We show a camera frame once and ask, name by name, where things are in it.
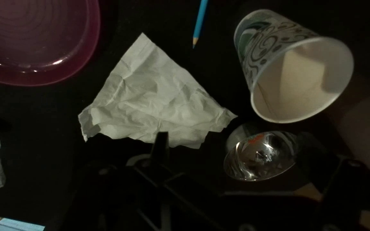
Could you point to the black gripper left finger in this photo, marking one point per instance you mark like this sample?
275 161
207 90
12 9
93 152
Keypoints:
90 200

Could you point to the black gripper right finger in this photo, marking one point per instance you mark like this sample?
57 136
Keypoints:
344 197

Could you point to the patterned paper coffee cup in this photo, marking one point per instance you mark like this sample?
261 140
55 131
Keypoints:
296 72

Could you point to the small clear dome container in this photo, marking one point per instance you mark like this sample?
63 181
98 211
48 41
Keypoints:
260 154

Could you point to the crumpled white tissue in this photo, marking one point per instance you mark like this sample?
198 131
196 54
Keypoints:
151 98

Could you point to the blue pencil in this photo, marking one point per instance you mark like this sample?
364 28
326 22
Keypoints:
200 21

